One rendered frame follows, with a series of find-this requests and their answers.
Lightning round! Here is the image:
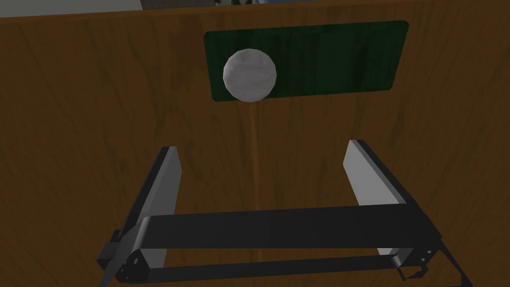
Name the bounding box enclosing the white round door knob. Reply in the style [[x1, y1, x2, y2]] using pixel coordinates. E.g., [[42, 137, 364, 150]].
[[223, 48, 277, 103]]

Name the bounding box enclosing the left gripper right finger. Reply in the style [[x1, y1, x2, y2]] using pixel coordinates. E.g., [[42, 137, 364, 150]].
[[343, 139, 417, 209]]

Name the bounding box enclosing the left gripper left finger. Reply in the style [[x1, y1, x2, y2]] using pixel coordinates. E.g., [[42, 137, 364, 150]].
[[118, 146, 183, 240]]

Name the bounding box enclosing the dark green knob plate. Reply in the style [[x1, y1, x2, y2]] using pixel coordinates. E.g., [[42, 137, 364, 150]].
[[203, 20, 410, 103]]

